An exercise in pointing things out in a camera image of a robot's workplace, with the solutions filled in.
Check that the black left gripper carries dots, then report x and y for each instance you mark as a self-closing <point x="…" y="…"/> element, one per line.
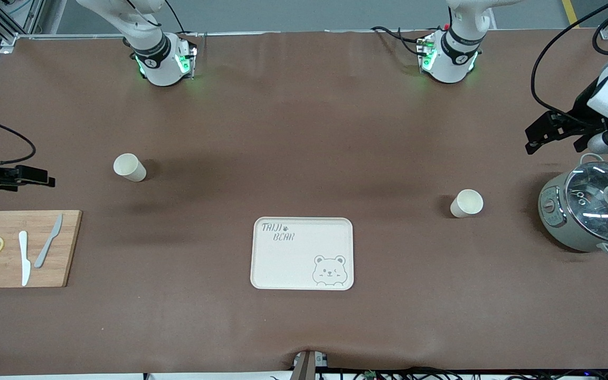
<point x="577" y="115"/>

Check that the white plastic cup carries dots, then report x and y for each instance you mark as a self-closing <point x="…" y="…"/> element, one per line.
<point x="465" y="205"/>
<point x="130" y="168"/>

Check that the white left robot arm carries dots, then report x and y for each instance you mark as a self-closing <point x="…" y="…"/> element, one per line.
<point x="449" y="59"/>

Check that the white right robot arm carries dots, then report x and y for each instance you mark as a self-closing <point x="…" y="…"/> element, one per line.
<point x="159" y="59"/>

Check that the wooden cutting board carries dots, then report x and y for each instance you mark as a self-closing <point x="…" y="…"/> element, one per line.
<point x="8" y="221"/>

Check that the grey plastic knife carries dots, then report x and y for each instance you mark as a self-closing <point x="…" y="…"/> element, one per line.
<point x="48" y="243"/>

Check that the white plastic knife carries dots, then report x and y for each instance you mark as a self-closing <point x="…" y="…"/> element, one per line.
<point x="24" y="258"/>

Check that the grey-green electric cooker pot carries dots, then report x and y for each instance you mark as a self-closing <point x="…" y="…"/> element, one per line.
<point x="554" y="216"/>

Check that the glass pot lid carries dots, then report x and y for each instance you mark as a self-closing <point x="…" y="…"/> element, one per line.
<point x="599" y="203"/>

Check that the brown table mat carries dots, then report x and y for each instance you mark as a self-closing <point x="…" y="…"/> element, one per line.
<point x="304" y="132"/>

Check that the cream tray with bear print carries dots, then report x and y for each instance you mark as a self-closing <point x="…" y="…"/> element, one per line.
<point x="288" y="266"/>

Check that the aluminium frame profile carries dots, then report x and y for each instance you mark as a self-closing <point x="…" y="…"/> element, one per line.
<point x="13" y="24"/>

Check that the metal clamp bracket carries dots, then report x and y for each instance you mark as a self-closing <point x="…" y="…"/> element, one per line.
<point x="306" y="365"/>

